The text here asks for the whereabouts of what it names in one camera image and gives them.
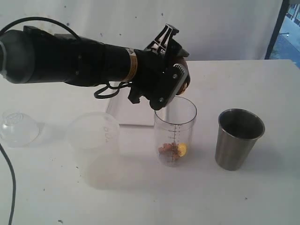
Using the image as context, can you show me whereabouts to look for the white rectangular tray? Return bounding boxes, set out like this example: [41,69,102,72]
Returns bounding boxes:
[106,88,154,126]

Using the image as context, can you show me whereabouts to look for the wooden block pieces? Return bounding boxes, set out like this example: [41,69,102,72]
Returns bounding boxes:
[158,142,179,159]

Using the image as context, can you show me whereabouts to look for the dark window frame post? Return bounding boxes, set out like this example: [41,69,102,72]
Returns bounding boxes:
[264,0,290,60]

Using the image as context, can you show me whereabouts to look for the brown wooden cup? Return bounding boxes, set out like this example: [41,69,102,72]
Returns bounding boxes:
[174,57,190,96]

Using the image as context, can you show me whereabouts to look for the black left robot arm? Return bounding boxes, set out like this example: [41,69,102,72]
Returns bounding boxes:
[0,26,190,110]

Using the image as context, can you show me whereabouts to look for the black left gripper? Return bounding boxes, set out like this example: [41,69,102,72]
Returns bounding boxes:
[128,23,188,110]

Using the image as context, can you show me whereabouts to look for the stainless steel tumbler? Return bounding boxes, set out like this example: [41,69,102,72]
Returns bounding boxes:
[215,108,265,171]

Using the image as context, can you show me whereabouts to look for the black cable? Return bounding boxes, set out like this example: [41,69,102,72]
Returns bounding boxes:
[0,15,132,225]

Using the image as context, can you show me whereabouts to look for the translucent plastic lidded container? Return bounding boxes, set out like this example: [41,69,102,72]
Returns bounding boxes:
[66,112,120,189]

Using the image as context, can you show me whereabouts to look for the clear graduated shaker cup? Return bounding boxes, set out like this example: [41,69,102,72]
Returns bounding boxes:
[154,96,197,167]

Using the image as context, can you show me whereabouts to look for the clear dome shaker lid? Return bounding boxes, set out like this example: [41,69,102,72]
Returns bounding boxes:
[0,111,40,147]

